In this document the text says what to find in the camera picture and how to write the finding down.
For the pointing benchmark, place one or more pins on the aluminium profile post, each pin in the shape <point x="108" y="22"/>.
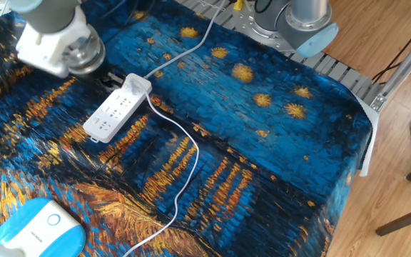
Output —
<point x="405" y="71"/>

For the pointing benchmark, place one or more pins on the white power strip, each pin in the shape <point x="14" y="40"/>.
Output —
<point x="109" y="118"/>

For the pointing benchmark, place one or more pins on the starry night painting tablecloth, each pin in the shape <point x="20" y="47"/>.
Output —
<point x="262" y="160"/>

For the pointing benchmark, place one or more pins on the small yellow object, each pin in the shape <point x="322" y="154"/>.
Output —
<point x="238" y="4"/>

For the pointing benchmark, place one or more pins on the silver robot mounting plate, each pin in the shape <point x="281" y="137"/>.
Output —
<point x="248" y="25"/>

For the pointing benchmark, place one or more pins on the white wrist mount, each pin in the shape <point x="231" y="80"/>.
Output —
<point x="45" y="50"/>

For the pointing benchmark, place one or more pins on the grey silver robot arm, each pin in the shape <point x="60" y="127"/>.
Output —
<point x="45" y="14"/>

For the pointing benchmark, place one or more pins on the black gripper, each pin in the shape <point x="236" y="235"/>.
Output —
<point x="110" y="76"/>

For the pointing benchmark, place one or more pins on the blue white desk lamp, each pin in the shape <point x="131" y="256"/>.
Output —
<point x="38" y="232"/>

